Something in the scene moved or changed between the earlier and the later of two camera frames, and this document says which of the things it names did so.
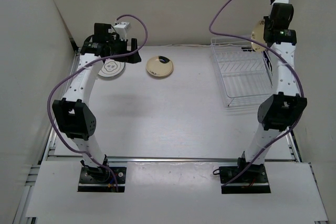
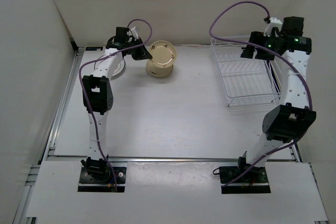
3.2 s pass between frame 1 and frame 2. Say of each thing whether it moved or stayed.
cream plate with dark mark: stayed
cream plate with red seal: moved
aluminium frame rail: stayed
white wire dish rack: stayed
